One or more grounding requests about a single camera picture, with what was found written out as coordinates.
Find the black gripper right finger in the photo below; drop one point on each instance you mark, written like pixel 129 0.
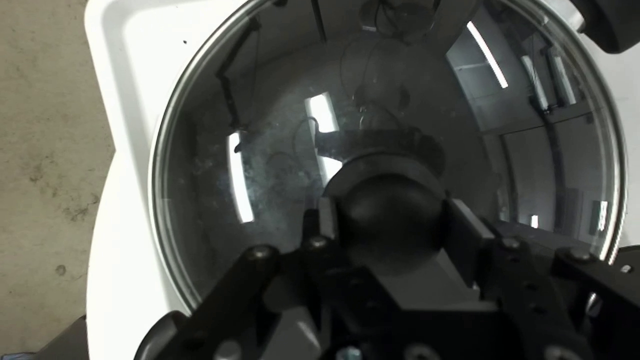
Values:
pixel 577 306

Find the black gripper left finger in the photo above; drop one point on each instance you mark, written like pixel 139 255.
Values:
pixel 245 311

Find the glass pot lid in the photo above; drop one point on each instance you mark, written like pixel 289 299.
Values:
pixel 498 98

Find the white plastic tray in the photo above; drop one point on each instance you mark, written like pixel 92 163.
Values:
pixel 405 296

